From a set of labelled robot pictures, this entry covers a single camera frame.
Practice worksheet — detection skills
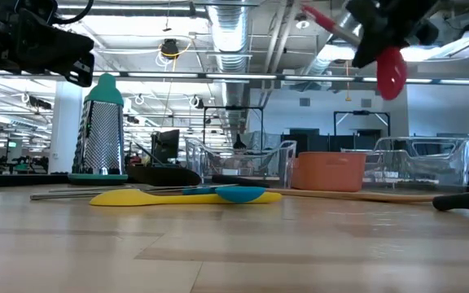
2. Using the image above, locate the dark grey round double turner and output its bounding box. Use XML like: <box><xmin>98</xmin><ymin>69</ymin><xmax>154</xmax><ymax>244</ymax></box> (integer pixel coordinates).
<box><xmin>125</xmin><ymin>164</ymin><xmax>271</xmax><ymax>190</ymax></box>

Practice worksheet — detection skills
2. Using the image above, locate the steel box grater teal trim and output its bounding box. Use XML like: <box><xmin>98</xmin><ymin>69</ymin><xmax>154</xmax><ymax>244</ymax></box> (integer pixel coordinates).
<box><xmin>68</xmin><ymin>72</ymin><xmax>129</xmax><ymax>186</ymax></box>

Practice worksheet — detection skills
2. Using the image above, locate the black background rig frame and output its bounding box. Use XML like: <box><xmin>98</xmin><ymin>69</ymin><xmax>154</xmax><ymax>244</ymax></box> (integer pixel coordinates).
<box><xmin>333</xmin><ymin>109</ymin><xmax>392</xmax><ymax>138</ymax></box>
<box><xmin>202</xmin><ymin>105</ymin><xmax>265</xmax><ymax>142</ymax></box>

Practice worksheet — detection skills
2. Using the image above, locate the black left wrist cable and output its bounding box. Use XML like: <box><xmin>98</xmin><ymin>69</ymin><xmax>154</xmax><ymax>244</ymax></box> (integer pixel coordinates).
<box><xmin>52</xmin><ymin>0</ymin><xmax>95</xmax><ymax>25</ymax></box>

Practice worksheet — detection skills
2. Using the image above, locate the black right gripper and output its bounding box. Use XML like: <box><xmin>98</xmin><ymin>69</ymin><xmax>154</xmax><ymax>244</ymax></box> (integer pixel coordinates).
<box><xmin>345</xmin><ymin>0</ymin><xmax>441</xmax><ymax>69</ymax></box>

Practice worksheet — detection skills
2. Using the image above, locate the blue silicone spatula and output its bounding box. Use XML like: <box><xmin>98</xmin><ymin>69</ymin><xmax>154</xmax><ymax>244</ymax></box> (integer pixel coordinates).
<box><xmin>182</xmin><ymin>185</ymin><xmax>267</xmax><ymax>205</ymax></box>

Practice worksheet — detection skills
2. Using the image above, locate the wooden slotted spatula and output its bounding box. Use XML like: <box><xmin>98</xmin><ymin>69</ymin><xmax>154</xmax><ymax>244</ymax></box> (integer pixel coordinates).
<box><xmin>265</xmin><ymin>187</ymin><xmax>440</xmax><ymax>205</ymax></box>

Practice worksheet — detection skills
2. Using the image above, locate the orange plastic bin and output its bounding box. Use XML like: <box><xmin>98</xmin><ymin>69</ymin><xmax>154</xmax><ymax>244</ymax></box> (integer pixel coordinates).
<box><xmin>291</xmin><ymin>151</ymin><xmax>368</xmax><ymax>194</ymax></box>

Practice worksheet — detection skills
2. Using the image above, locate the red silicone spoon metal handle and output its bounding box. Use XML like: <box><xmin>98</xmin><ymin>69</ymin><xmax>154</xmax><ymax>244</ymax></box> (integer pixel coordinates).
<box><xmin>300</xmin><ymin>2</ymin><xmax>408</xmax><ymax>102</ymax></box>

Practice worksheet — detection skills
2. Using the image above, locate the yellow hanging cable reel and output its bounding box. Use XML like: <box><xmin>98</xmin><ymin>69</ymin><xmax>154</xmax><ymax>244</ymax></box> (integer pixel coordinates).
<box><xmin>157</xmin><ymin>37</ymin><xmax>194</xmax><ymax>61</ymax></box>

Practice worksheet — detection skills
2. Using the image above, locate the clear plastic bin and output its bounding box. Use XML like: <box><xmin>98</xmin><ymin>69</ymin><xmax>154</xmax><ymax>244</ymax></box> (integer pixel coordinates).
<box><xmin>183</xmin><ymin>136</ymin><xmax>298</xmax><ymax>190</ymax></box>
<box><xmin>362</xmin><ymin>136</ymin><xmax>469</xmax><ymax>189</ymax></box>

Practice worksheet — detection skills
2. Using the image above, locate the yellow silicone spatula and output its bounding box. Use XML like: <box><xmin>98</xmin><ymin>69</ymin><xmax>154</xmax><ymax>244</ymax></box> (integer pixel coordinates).
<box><xmin>88</xmin><ymin>188</ymin><xmax>283</xmax><ymax>208</ymax></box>

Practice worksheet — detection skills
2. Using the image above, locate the black background monitor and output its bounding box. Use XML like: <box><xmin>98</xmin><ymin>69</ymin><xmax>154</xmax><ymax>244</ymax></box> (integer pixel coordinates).
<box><xmin>151</xmin><ymin>129</ymin><xmax>181</xmax><ymax>166</ymax></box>

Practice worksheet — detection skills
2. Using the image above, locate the silver ventilation duct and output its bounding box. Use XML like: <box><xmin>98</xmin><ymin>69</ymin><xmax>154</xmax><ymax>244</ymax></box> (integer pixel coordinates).
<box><xmin>206</xmin><ymin>0</ymin><xmax>252</xmax><ymax>138</ymax></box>

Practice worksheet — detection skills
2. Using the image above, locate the silver butter knife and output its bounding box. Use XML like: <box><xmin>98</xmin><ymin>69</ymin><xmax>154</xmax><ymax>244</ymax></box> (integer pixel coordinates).
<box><xmin>48</xmin><ymin>183</ymin><xmax>240</xmax><ymax>194</ymax></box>
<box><xmin>29</xmin><ymin>190</ymin><xmax>138</xmax><ymax>201</ymax></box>

